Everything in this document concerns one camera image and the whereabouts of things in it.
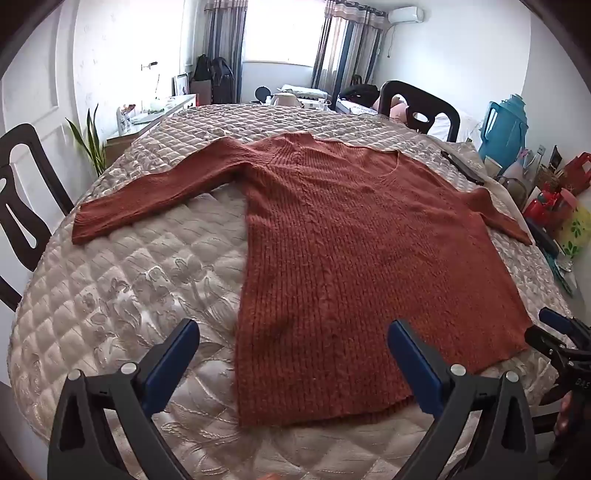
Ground striped grey curtain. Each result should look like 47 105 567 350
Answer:
310 0 385 95
203 0 247 104

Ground dark wooden chair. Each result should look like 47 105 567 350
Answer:
0 124 75 312
379 80 461 143

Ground black clothes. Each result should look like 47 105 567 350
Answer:
339 83 380 102

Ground blue thermos jug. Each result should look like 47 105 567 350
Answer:
478 93 529 174

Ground rust knit sweater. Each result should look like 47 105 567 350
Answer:
71 131 534 428

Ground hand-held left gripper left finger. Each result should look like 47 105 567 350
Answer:
47 318 200 480

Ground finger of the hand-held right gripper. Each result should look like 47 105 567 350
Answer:
525 325 578 370
538 307 591 348

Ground black bag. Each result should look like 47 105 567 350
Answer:
210 56 237 104
191 54 212 83

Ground green patterned bag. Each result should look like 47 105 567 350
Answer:
554 191 591 259

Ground green potted plant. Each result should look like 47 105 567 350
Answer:
65 104 108 178

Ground pink pillow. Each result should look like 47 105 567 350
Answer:
376 92 411 123

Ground beige quilted blanket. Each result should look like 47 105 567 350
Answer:
9 102 578 480

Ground red bag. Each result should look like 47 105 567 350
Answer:
561 152 591 195

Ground red bottle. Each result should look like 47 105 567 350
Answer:
524 189 561 229

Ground person's right hand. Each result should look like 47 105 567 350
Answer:
554 396 575 437

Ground desk lamp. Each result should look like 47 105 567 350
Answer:
140 60 161 100

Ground white padded mat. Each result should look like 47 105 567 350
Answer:
281 84 331 104

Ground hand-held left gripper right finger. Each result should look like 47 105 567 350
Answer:
387 318 539 480

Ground glass jar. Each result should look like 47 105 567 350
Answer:
499 161 529 208

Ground brown cardboard box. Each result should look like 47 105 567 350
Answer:
191 79 213 107

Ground bright window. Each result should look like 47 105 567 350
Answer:
242 0 331 65

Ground white air conditioner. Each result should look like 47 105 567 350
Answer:
387 6 424 25

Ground black phone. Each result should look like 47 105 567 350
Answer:
441 150 485 186

